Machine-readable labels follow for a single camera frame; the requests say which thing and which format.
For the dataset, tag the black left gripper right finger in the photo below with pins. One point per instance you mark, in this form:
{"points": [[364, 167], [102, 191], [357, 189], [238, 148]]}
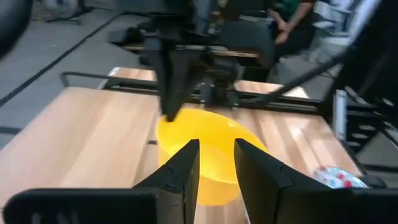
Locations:
{"points": [[267, 193]]}

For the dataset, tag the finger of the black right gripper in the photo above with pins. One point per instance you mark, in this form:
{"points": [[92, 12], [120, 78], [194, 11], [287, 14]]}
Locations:
{"points": [[186, 74], [164, 81]]}

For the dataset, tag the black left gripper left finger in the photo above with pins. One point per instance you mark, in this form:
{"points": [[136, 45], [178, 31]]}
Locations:
{"points": [[174, 193]]}

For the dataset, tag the yellow mini bowl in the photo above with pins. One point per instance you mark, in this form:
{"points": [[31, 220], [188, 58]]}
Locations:
{"points": [[214, 133]]}

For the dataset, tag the red bowl with floral inside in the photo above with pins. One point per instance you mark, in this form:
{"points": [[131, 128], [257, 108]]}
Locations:
{"points": [[335, 179]]}

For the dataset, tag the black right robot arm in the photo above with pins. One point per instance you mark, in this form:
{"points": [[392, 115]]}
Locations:
{"points": [[248, 40]]}

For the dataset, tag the person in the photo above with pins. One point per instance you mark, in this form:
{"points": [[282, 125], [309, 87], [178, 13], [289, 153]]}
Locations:
{"points": [[293, 18]]}

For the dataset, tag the wooden shelf with black frame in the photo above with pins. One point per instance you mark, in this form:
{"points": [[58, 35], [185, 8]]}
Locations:
{"points": [[130, 84]]}

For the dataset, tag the silver aluminium post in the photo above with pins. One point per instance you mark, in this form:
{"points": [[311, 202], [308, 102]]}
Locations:
{"points": [[340, 115]]}

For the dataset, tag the black rig frame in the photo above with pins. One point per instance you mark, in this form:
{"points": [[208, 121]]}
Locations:
{"points": [[373, 62]]}

